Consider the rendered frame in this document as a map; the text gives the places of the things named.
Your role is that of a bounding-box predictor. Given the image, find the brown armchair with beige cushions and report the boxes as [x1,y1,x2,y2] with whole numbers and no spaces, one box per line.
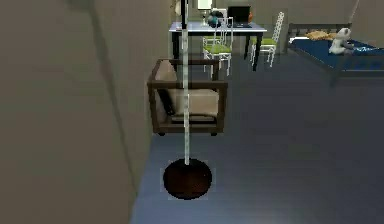
[146,58,229,137]

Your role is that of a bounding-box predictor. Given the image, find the white chair with green seat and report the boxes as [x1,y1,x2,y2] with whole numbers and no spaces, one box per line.
[202,16,235,77]
[249,11,286,68]

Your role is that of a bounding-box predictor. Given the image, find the floor lamp with round base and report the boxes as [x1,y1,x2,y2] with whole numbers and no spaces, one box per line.
[162,0,213,201]

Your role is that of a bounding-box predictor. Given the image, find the pale table with black legs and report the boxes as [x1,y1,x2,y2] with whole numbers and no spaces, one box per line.
[168,21,268,72]

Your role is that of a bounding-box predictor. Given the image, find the dark teal round vase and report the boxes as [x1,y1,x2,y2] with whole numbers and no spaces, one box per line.
[207,10,225,29]

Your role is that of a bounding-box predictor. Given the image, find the white table lamp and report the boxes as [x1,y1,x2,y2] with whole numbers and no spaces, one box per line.
[196,0,213,27]

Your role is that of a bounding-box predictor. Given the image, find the black laptop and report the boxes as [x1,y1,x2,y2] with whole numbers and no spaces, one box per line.
[227,5,253,29]

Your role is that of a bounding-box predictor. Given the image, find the orange pillow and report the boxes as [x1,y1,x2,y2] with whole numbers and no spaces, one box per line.
[305,30,338,42]

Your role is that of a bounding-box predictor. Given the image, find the bed with blue cover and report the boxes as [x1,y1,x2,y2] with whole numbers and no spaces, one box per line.
[285,22,384,88]

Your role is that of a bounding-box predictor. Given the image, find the white teddy bear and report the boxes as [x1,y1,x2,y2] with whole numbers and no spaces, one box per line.
[328,27,356,56]

